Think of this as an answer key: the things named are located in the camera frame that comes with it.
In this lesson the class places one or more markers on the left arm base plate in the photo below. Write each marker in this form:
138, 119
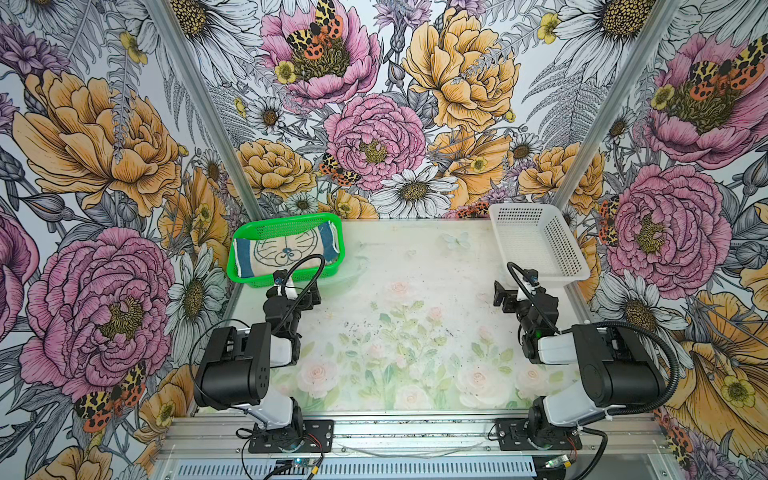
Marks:
313, 437

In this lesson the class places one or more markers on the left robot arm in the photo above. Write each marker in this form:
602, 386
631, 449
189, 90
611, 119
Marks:
236, 366

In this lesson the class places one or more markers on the blue white patterned towel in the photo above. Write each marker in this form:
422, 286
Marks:
288, 252

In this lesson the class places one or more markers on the white plastic basket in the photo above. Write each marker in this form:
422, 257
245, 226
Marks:
536, 236

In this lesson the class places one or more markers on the aluminium front rail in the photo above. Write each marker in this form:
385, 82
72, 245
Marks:
434, 433

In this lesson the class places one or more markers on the left aluminium frame post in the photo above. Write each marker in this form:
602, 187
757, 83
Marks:
186, 66

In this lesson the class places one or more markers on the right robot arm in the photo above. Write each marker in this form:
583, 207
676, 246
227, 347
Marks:
616, 375

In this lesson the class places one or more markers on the right aluminium frame post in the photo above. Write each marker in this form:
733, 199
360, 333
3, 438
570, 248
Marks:
647, 43

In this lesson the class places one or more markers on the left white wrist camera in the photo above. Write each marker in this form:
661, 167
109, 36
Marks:
284, 284

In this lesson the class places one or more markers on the green plastic basket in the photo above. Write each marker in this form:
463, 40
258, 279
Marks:
285, 249

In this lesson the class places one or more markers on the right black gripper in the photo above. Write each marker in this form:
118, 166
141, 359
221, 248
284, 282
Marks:
501, 293

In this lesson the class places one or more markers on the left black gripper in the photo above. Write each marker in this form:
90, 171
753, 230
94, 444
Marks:
307, 302

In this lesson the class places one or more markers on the white ventilated cable duct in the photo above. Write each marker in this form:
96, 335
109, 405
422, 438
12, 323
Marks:
364, 468

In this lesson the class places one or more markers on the aluminium frame post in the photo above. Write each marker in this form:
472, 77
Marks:
186, 66
647, 43

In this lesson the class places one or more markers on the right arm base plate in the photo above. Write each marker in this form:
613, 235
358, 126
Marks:
518, 434

